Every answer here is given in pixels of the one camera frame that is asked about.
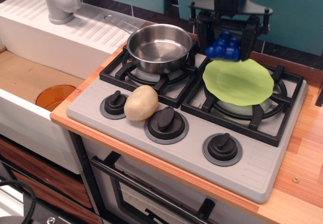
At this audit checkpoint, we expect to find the light green plate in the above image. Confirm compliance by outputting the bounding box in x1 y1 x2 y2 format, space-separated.
202 59 275 106

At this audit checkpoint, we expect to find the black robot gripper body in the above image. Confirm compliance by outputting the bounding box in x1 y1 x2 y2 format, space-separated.
188 0 273 36

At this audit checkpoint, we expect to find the black middle stove knob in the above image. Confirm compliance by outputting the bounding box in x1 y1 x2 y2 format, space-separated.
144 106 189 145

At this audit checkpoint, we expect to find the black stove knob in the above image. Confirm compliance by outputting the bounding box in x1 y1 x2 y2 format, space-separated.
100 90 128 120
202 133 243 167
144 106 189 145

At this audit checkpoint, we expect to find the black right burner grate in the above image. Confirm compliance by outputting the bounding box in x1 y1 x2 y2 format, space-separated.
181 63 305 147

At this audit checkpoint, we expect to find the stainless steel pot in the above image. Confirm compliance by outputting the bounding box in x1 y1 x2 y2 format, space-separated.
103 15 193 75

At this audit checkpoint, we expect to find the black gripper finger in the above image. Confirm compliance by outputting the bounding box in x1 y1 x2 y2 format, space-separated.
241 16 260 61
195 16 214 48

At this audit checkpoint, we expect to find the white toy sink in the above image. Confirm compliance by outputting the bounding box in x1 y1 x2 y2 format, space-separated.
1 0 143 174

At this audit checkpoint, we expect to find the black oven door handle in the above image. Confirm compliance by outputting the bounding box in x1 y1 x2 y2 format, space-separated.
90 152 215 223

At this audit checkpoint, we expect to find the grey toy stove top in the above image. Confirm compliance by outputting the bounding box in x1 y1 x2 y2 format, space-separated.
66 77 308 203

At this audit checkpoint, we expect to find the blue toy blueberry cluster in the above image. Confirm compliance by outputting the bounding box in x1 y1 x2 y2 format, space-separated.
205 31 241 62

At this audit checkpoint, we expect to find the toy oven door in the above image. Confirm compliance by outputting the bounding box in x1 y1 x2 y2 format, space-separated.
83 139 262 223

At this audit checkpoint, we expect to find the black left burner grate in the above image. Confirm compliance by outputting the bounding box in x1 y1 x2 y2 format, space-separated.
99 40 210 108

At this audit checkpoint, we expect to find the black braided cable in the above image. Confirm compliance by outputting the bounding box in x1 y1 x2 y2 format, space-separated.
0 180 36 224

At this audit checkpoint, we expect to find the beige toy potato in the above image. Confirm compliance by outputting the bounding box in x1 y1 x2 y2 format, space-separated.
124 85 158 121

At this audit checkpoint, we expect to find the wooden drawer front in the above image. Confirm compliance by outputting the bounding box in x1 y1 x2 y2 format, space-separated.
1 136 100 223

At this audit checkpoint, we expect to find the black right stove knob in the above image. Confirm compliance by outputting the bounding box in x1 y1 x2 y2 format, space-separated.
202 133 243 167

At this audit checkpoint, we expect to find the black burner grate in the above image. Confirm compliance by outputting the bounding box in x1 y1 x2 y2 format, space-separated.
99 40 210 108
181 63 305 147

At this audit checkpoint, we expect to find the black left stove knob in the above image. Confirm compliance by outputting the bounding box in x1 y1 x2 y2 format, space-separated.
100 90 128 120

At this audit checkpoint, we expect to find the grey toy faucet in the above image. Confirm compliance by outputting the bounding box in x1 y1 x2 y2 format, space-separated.
45 0 81 25

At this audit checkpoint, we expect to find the orange sink drain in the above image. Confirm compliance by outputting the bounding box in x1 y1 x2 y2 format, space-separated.
35 84 76 111

